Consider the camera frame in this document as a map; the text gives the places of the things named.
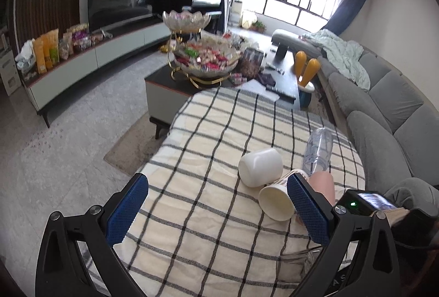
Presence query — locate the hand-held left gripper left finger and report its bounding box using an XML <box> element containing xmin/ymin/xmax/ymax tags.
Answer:
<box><xmin>34</xmin><ymin>173</ymin><xmax>150</xmax><ymax>297</ymax></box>

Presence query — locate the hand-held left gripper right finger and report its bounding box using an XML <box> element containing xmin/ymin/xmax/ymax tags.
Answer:
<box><xmin>287</xmin><ymin>174</ymin><xmax>403</xmax><ymax>297</ymax></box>

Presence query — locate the pink cup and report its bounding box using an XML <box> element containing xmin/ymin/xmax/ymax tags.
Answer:
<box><xmin>307</xmin><ymin>171</ymin><xmax>336</xmax><ymax>207</ymax></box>

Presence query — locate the cream paper cup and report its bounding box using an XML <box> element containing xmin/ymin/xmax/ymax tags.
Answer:
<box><xmin>258</xmin><ymin>169</ymin><xmax>309</xmax><ymax>222</ymax></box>

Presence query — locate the clear glass cup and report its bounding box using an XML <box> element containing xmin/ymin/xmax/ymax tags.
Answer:
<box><xmin>278</xmin><ymin>247</ymin><xmax>325</xmax><ymax>284</ymax></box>

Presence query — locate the white plastic cup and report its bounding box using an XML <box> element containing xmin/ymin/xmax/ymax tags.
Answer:
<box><xmin>238</xmin><ymin>148</ymin><xmax>283</xmax><ymax>188</ymax></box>

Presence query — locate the beige rug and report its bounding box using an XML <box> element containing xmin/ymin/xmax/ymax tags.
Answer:
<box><xmin>104</xmin><ymin>111</ymin><xmax>173</xmax><ymax>177</ymax></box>

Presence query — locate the clear plastic bottle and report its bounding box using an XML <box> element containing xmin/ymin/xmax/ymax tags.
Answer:
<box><xmin>302</xmin><ymin>127</ymin><xmax>334</xmax><ymax>177</ymax></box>

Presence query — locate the checked cream blanket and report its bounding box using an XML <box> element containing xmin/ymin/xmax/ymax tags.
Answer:
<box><xmin>77</xmin><ymin>86</ymin><xmax>366</xmax><ymax>297</ymax></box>

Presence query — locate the grey sofa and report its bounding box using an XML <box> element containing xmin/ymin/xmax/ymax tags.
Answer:
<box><xmin>317</xmin><ymin>40</ymin><xmax>439</xmax><ymax>203</ymax></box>

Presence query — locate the black remote control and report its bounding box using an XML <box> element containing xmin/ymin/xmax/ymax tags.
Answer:
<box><xmin>265</xmin><ymin>85</ymin><xmax>296</xmax><ymax>101</ymax></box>

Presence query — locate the grey black coffee table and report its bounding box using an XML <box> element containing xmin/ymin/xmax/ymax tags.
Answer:
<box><xmin>144</xmin><ymin>43</ymin><xmax>312</xmax><ymax>140</ymax></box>

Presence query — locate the white paper sheet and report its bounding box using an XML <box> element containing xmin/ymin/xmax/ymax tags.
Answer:
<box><xmin>241</xmin><ymin>79</ymin><xmax>280</xmax><ymax>103</ymax></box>

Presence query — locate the orange rabbit ear stool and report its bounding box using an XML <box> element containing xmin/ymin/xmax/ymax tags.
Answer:
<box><xmin>294</xmin><ymin>51</ymin><xmax>322</xmax><ymax>110</ymax></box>

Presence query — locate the light green blanket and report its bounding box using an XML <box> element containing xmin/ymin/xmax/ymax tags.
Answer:
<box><xmin>302</xmin><ymin>29</ymin><xmax>372</xmax><ymax>92</ymax></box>

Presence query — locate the white television cabinet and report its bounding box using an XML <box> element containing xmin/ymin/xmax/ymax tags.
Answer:
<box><xmin>17</xmin><ymin>21</ymin><xmax>173</xmax><ymax>128</ymax></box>

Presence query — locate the dark jar of nuts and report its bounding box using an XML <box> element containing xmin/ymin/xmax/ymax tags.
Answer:
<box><xmin>239</xmin><ymin>47</ymin><xmax>265</xmax><ymax>77</ymax></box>

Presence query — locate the grey ottoman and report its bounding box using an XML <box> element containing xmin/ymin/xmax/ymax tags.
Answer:
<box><xmin>271</xmin><ymin>29</ymin><xmax>323</xmax><ymax>60</ymax></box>

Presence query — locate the clear snack bag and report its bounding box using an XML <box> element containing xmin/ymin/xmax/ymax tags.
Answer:
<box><xmin>59</xmin><ymin>38</ymin><xmax>75</xmax><ymax>61</ymax></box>

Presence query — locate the pile of wrapped candies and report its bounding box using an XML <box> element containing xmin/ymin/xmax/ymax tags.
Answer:
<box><xmin>174</xmin><ymin>37</ymin><xmax>241</xmax><ymax>72</ymax></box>

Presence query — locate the yellow snack packet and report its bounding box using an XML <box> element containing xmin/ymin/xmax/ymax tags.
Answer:
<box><xmin>33</xmin><ymin>38</ymin><xmax>47</xmax><ymax>74</ymax></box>
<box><xmin>42</xmin><ymin>29</ymin><xmax>60</xmax><ymax>70</ymax></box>

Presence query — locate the red purple snack packet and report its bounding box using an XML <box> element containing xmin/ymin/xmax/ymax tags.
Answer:
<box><xmin>67</xmin><ymin>24</ymin><xmax>91</xmax><ymax>53</ymax></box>

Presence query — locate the white plastic bag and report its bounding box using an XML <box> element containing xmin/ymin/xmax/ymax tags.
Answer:
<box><xmin>15</xmin><ymin>40</ymin><xmax>37</xmax><ymax>73</ymax></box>

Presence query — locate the tiered glass fruit stand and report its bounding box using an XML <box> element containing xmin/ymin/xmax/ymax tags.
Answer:
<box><xmin>162</xmin><ymin>8</ymin><xmax>241</xmax><ymax>89</ymax></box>

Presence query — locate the white air purifier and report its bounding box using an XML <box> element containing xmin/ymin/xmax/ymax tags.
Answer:
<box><xmin>230</xmin><ymin>0</ymin><xmax>244</xmax><ymax>27</ymax></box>

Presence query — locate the black cable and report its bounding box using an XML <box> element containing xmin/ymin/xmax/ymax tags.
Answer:
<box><xmin>393</xmin><ymin>239</ymin><xmax>439</xmax><ymax>251</ymax></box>

